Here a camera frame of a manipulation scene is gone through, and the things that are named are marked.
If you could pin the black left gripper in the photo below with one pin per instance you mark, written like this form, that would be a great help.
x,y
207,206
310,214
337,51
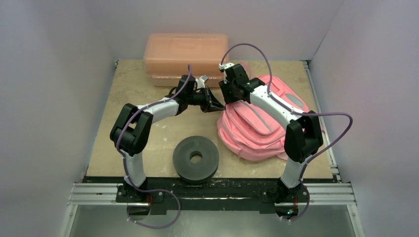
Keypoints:
x,y
211,103

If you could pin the translucent orange plastic box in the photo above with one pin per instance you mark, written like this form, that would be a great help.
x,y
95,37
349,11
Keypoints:
x,y
167,56

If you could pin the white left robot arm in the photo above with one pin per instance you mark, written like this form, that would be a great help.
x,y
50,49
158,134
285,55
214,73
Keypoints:
x,y
131,130

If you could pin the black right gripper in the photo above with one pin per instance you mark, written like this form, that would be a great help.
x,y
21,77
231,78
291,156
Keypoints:
x,y
226,93

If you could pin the pink student backpack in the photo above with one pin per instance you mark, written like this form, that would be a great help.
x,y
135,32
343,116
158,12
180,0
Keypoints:
x,y
250,132

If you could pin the aluminium rail base frame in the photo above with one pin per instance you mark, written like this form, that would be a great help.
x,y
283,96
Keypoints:
x,y
223,207

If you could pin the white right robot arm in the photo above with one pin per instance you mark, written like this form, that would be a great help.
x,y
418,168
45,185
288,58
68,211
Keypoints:
x,y
303,134

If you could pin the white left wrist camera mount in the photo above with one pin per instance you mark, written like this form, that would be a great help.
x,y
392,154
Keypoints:
x,y
201,81

